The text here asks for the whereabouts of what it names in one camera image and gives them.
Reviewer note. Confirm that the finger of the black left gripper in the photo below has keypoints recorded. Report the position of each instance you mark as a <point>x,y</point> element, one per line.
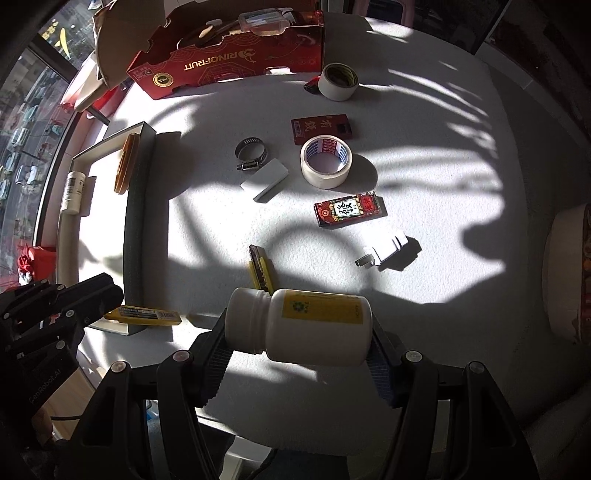
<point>89,300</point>

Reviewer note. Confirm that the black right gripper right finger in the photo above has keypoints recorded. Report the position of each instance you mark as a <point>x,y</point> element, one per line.
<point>455,422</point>

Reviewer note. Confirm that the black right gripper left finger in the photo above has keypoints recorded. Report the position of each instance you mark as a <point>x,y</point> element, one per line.
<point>111,440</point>

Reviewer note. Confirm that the yellow blade refill case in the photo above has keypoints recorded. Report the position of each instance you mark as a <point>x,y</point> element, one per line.
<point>143,316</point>

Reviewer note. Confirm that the white plastic pill bottle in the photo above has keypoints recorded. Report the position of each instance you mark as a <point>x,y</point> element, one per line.
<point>73,193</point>

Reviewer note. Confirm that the large brown tape roll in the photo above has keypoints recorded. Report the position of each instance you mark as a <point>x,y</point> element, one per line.
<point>126,163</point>

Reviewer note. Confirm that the white bottle yellow label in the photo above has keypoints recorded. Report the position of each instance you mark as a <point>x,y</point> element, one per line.
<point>300,327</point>

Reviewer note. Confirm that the yellow utility knife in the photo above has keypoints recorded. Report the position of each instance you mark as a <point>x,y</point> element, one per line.
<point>259,267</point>

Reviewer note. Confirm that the small white rectangular box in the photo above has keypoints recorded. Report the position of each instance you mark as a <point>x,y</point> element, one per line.
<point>266,182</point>

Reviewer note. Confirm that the red patterned small box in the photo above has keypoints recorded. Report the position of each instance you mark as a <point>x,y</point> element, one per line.
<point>349,210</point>

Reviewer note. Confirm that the white open tray box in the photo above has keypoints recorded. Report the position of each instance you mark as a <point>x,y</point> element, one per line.
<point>105,236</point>

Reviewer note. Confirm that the red cardboard fruit box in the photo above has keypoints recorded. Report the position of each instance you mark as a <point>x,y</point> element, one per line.
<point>164,46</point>

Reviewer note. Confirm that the dark red flat card box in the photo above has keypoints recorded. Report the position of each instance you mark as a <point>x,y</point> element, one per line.
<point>309,127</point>

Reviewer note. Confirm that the white tape roll blue label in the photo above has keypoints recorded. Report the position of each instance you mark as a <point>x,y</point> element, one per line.
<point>326,161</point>

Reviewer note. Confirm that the metal hose clamp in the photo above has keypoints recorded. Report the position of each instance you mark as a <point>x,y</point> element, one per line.
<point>251,154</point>

